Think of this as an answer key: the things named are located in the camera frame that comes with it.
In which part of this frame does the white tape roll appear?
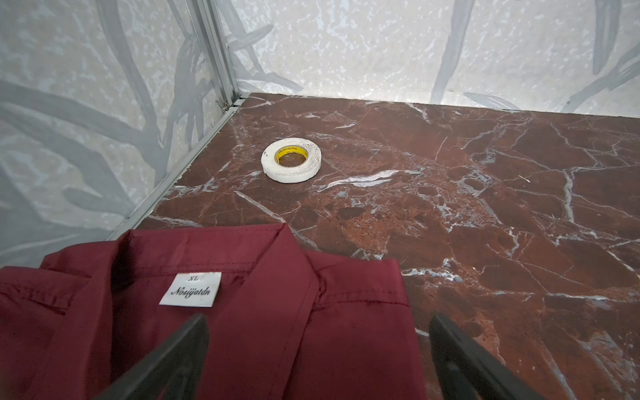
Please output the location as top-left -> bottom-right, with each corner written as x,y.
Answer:
261,138 -> 322,184

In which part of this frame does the maroon folded shirt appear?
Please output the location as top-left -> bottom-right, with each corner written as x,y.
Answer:
1,224 -> 427,399

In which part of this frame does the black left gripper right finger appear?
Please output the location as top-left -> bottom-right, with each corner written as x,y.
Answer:
429,313 -> 543,400

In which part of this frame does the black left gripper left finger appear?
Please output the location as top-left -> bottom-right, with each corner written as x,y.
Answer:
96,314 -> 209,400

